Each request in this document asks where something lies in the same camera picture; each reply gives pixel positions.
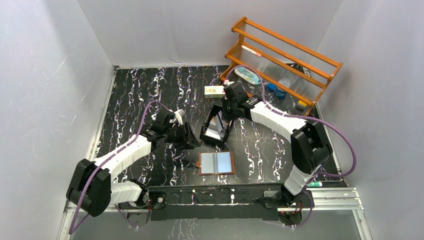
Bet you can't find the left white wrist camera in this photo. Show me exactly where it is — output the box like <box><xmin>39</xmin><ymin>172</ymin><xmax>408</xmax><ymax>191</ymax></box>
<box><xmin>169</xmin><ymin>109</ymin><xmax>185</xmax><ymax>127</ymax></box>

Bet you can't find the black card tray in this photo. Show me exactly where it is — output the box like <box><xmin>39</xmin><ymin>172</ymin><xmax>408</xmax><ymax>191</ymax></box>
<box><xmin>199</xmin><ymin>104</ymin><xmax>234</xmax><ymax>149</ymax></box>

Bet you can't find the orange wooden shelf rack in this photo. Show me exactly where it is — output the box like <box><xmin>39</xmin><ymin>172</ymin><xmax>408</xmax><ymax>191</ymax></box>
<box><xmin>220</xmin><ymin>16</ymin><xmax>343</xmax><ymax>116</ymax></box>

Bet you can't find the yellow black small block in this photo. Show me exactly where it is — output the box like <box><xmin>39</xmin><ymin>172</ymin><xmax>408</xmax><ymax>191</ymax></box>
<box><xmin>295</xmin><ymin>100</ymin><xmax>308</xmax><ymax>111</ymax></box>

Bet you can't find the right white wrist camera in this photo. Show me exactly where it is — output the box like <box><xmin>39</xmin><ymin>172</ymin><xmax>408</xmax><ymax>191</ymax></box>
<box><xmin>223</xmin><ymin>79</ymin><xmax>234</xmax><ymax>87</ymax></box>

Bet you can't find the light blue packaged item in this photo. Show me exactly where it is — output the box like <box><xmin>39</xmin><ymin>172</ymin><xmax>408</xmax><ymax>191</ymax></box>
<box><xmin>234</xmin><ymin>66</ymin><xmax>261</xmax><ymax>85</ymax></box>

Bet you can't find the green white small tube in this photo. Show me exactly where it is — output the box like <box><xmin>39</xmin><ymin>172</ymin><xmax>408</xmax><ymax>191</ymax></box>
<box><xmin>307</xmin><ymin>181</ymin><xmax>323</xmax><ymax>188</ymax></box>

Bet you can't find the white pink marker pen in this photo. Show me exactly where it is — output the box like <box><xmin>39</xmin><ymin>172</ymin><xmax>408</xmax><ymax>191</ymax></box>
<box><xmin>241</xmin><ymin>45</ymin><xmax>262</xmax><ymax>57</ymax></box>

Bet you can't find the aluminium frame rail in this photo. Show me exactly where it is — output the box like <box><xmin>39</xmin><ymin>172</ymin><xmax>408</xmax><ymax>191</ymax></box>
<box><xmin>59</xmin><ymin>187</ymin><xmax>374</xmax><ymax>240</ymax></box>

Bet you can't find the small yellow white box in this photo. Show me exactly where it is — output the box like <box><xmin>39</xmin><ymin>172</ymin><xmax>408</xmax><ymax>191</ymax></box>
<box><xmin>204</xmin><ymin>85</ymin><xmax>225</xmax><ymax>99</ymax></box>

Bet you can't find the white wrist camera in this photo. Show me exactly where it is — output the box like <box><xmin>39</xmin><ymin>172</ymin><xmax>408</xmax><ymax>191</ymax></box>
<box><xmin>223</xmin><ymin>79</ymin><xmax>234</xmax><ymax>87</ymax></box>
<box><xmin>169</xmin><ymin>109</ymin><xmax>185</xmax><ymax>127</ymax></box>

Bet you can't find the blue round cap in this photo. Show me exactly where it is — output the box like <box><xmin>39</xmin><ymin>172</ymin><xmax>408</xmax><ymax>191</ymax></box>
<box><xmin>266</xmin><ymin>82</ymin><xmax>277</xmax><ymax>92</ymax></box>
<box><xmin>274</xmin><ymin>89</ymin><xmax>287</xmax><ymax>100</ymax></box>

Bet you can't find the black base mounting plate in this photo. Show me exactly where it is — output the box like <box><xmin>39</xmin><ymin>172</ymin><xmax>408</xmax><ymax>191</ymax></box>
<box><xmin>149</xmin><ymin>183</ymin><xmax>315</xmax><ymax>224</ymax></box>

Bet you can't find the brown leather card holder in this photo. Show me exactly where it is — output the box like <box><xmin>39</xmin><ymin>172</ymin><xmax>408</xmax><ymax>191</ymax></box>
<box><xmin>195</xmin><ymin>151</ymin><xmax>236</xmax><ymax>176</ymax></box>

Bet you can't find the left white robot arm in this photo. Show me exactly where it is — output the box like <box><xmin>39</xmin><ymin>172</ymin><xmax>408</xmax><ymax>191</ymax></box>
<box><xmin>66</xmin><ymin>109</ymin><xmax>200</xmax><ymax>217</ymax></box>

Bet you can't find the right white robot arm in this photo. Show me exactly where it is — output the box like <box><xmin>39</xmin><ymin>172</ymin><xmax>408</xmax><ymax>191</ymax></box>
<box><xmin>222</xmin><ymin>83</ymin><xmax>333</xmax><ymax>207</ymax></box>

